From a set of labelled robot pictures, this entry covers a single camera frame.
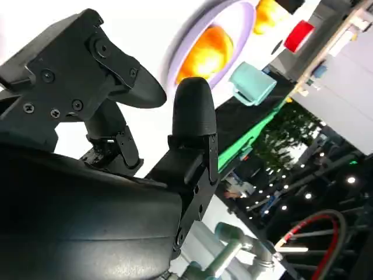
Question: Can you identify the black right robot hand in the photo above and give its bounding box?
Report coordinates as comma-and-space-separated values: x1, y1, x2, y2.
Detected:
0, 8, 219, 280

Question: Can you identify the lilac plate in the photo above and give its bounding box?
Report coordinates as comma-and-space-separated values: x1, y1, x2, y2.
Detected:
166, 0, 257, 90

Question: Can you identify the white desk with wooden edge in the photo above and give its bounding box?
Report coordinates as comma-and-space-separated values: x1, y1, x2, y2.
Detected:
291, 0, 373, 160

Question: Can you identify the orange and white bread roll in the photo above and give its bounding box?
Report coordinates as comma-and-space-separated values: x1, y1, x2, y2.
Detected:
175, 25, 234, 85
252, 0, 290, 36

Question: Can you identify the red hose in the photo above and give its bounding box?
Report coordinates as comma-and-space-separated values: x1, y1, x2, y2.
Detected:
273, 209, 347, 280

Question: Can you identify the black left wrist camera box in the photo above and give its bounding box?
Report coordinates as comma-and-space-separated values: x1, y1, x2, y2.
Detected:
275, 0, 305, 15

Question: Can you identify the pale green mug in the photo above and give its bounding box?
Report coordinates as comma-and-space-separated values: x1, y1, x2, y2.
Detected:
228, 61, 277, 107

